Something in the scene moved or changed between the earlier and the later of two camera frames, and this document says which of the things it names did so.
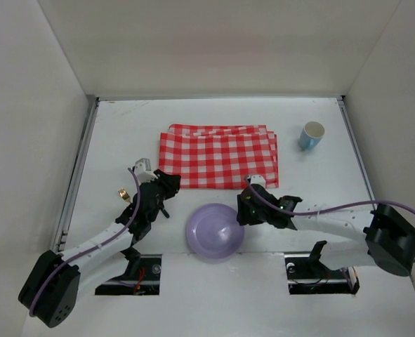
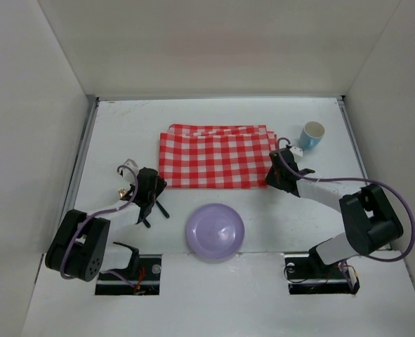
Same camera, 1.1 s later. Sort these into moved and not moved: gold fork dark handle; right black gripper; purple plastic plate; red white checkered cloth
Moved: right black gripper
Not moved: gold fork dark handle; red white checkered cloth; purple plastic plate
